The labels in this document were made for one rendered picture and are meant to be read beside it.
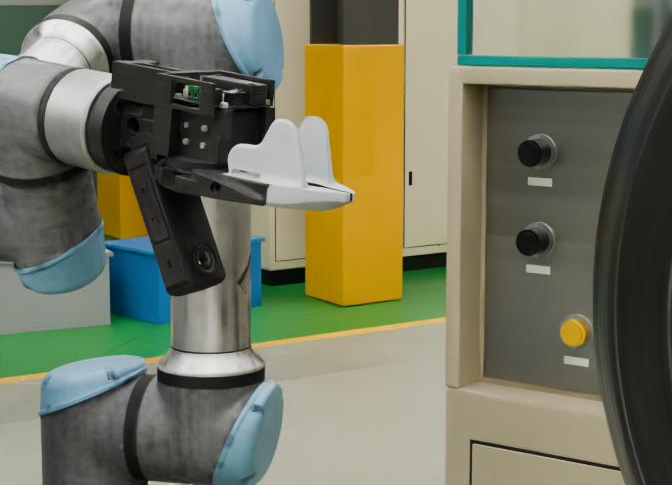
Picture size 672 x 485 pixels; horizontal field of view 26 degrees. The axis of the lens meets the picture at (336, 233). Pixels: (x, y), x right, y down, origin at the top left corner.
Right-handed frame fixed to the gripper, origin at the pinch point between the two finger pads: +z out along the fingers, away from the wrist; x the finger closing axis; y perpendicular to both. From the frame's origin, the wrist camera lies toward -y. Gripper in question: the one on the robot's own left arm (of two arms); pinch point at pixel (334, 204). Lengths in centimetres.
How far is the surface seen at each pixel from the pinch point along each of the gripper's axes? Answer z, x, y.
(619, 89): -9, 66, 4
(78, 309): -370, 361, -158
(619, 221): 25.2, -10.8, 5.2
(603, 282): 24.3, -9.7, 1.6
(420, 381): -200, 365, -145
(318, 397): -218, 325, -147
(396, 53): -304, 490, -41
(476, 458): -18, 61, -40
